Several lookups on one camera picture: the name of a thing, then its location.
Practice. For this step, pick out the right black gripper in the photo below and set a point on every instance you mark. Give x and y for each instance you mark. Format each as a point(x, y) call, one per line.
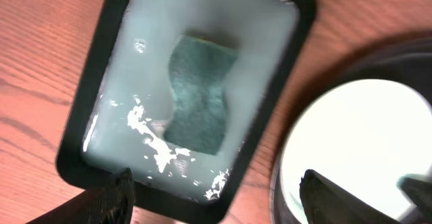
point(418, 189)

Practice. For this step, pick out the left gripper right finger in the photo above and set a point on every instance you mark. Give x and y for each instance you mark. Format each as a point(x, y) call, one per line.
point(325, 202)

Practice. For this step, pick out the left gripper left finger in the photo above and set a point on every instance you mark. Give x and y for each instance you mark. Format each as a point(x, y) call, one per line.
point(111, 203)

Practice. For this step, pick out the white plate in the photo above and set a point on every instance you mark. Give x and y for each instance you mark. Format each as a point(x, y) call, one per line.
point(364, 136)

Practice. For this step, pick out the green yellow sponge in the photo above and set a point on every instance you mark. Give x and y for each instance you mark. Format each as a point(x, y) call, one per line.
point(197, 69)

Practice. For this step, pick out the round black serving tray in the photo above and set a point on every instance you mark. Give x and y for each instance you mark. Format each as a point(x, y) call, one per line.
point(408, 62)

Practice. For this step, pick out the dark rectangular water tray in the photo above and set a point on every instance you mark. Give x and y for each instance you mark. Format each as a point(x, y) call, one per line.
point(124, 100)

